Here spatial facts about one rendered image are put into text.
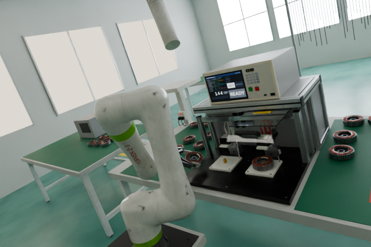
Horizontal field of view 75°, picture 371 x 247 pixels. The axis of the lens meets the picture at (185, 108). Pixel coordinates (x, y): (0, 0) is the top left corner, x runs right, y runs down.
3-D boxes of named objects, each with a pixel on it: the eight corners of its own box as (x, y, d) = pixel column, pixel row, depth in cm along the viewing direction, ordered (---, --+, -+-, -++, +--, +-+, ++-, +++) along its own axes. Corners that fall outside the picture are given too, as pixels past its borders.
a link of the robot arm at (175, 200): (199, 222, 89) (162, 80, 84) (157, 231, 90) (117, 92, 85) (199, 204, 102) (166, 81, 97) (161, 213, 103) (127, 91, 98)
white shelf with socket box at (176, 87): (191, 136, 216) (176, 87, 206) (164, 135, 241) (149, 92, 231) (212, 121, 241) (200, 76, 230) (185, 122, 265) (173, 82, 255)
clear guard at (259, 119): (274, 143, 103) (271, 130, 102) (226, 141, 119) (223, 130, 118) (296, 114, 126) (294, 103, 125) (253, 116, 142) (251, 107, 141)
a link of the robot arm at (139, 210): (168, 244, 91) (154, 200, 88) (128, 253, 92) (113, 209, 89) (170, 221, 104) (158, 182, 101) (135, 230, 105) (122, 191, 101)
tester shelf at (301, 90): (302, 107, 116) (300, 98, 115) (194, 113, 162) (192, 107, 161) (322, 81, 147) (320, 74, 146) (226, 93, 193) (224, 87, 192)
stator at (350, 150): (344, 148, 129) (344, 141, 128) (360, 156, 118) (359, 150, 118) (324, 154, 130) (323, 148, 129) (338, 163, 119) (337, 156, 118)
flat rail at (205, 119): (297, 118, 119) (296, 113, 118) (199, 122, 160) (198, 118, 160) (298, 118, 120) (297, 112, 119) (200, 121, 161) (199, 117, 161)
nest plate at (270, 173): (273, 177, 120) (272, 175, 120) (245, 174, 130) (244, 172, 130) (282, 162, 130) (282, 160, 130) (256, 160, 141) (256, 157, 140)
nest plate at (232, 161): (230, 172, 136) (229, 170, 136) (209, 169, 146) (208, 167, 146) (242, 159, 147) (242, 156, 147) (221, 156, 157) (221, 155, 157)
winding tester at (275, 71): (279, 98, 124) (271, 59, 119) (211, 105, 153) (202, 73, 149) (300, 78, 151) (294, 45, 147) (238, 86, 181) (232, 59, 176)
